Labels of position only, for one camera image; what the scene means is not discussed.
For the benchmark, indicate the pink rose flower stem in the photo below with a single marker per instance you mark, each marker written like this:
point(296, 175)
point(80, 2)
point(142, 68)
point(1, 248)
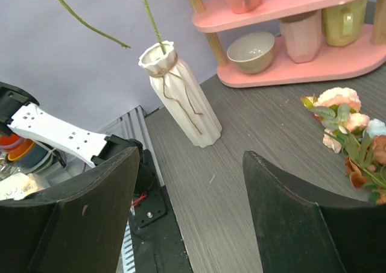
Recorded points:
point(150, 15)

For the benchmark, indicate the aluminium frame rail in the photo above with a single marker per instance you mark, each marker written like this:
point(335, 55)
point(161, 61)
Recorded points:
point(130, 126)

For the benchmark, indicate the rust brown rose stem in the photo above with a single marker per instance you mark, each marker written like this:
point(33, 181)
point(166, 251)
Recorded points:
point(337, 109)

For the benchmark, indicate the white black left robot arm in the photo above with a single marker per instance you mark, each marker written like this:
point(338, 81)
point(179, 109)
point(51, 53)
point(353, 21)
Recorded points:
point(21, 115)

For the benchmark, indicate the blue flower stem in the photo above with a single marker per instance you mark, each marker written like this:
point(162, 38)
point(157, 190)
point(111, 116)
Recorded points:
point(374, 128)

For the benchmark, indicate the white ribbed ceramic vase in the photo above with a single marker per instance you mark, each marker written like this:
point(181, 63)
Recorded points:
point(175, 85)

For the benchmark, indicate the white slotted cable duct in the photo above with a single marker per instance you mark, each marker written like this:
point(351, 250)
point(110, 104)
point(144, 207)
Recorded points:
point(126, 262)

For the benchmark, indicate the pink faceted cup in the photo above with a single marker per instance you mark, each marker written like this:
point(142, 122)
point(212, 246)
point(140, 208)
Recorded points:
point(302, 35)

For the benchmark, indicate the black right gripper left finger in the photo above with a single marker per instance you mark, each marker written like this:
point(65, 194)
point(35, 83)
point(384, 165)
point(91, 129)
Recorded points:
point(75, 226)

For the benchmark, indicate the green mug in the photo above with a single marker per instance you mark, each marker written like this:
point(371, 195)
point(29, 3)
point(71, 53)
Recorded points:
point(342, 24)

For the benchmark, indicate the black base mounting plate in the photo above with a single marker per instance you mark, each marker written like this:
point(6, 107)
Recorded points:
point(157, 242)

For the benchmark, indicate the pink three-tier shelf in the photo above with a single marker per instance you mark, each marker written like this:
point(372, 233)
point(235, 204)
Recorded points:
point(222, 27)

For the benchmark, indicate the beige bowl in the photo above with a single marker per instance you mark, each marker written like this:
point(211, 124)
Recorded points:
point(252, 53)

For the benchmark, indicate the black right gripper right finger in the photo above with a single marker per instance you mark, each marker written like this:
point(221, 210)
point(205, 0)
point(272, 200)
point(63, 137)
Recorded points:
point(301, 227)

